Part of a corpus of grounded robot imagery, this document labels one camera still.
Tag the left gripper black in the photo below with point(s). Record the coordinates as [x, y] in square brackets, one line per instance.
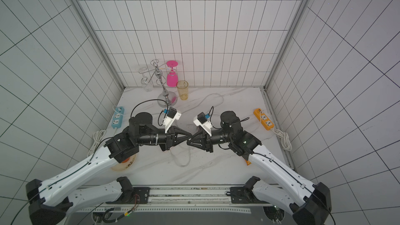
[171, 138]

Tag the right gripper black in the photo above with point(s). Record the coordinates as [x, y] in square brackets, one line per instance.
[209, 139]

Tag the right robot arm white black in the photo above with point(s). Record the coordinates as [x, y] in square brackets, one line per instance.
[306, 202]

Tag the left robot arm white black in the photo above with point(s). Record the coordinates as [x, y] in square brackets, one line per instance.
[51, 200]

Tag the silver glass holder stand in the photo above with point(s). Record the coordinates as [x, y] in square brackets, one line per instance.
[166, 98]

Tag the amber plastic cup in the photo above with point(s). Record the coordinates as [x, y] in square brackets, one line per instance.
[183, 89]

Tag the pink wine glass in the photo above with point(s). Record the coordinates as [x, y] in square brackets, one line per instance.
[172, 77]

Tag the clear wine glass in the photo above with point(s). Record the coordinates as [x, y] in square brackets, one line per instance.
[146, 80]

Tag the blue power strip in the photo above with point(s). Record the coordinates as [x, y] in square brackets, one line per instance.
[117, 118]

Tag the beige plate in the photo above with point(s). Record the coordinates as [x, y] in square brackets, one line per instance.
[125, 164]

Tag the orange power strip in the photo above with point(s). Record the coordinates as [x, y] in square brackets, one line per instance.
[263, 119]

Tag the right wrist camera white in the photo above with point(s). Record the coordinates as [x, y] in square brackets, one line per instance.
[201, 120]

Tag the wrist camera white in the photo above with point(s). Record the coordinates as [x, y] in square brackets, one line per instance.
[171, 115]
[201, 120]

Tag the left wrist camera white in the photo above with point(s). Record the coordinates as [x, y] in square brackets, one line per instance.
[171, 115]

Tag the metal base rail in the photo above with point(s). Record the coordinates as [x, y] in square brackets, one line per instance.
[187, 195]

